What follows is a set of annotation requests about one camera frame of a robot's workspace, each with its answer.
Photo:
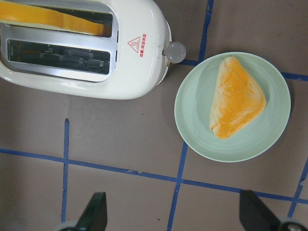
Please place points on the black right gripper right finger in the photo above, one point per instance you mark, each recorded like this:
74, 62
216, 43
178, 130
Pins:
254, 215

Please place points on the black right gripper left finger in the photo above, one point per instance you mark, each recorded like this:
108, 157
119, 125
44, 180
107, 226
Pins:
94, 217

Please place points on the orange toast in toaster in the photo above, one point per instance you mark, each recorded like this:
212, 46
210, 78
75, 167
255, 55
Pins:
37, 17

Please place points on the white two-slot toaster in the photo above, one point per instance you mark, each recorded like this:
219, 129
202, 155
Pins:
126, 63

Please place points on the orange triangular toast slice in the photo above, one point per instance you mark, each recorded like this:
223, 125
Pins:
238, 99

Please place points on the light green round plate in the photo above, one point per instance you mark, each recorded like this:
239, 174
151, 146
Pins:
194, 99

